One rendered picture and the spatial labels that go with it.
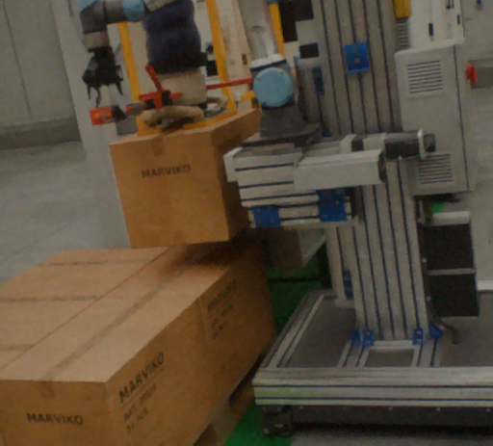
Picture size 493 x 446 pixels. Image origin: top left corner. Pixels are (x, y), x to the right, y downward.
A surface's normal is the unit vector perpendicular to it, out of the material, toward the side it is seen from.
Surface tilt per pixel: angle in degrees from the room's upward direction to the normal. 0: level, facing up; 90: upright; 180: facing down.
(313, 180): 90
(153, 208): 89
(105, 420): 90
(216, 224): 89
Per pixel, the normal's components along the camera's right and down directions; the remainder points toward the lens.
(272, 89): -0.03, 0.37
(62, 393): -0.36, 0.28
